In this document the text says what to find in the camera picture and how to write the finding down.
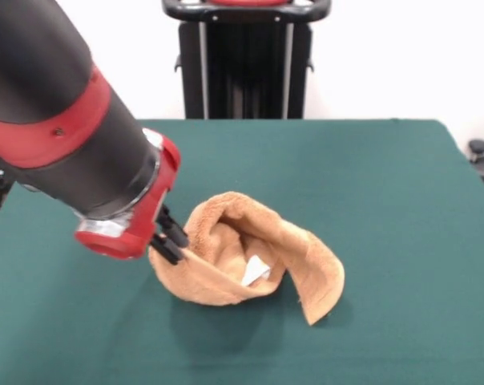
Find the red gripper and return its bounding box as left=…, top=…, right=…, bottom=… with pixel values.
left=74, top=136, right=190, bottom=266

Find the orange terry towel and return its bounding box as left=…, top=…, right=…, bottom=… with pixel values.
left=148, top=191, right=346, bottom=326

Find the dark green table cloth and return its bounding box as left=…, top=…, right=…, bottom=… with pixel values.
left=0, top=118, right=484, bottom=385

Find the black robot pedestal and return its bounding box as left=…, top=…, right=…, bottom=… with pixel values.
left=160, top=0, right=331, bottom=120

